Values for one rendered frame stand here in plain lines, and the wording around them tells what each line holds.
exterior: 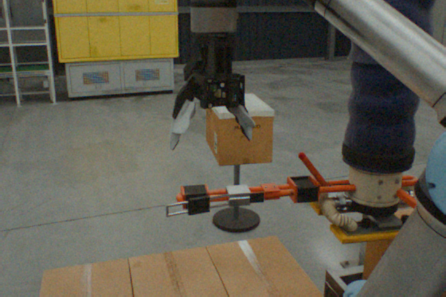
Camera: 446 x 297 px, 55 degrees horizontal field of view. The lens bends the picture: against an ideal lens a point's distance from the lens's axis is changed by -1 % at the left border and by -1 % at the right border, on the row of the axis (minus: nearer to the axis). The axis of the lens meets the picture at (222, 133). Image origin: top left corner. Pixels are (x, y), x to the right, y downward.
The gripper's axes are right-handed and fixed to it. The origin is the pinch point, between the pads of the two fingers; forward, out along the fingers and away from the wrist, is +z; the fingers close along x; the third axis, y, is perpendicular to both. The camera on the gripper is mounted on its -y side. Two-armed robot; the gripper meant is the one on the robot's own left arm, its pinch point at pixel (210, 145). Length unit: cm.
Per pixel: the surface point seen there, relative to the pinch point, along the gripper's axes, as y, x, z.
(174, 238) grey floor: -223, 46, 152
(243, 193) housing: -41, 25, 31
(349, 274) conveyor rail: -66, 88, 93
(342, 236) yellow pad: -26, 52, 44
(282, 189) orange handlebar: -40, 37, 32
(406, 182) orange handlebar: -31, 79, 32
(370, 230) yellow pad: -26, 62, 44
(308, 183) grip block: -40, 47, 31
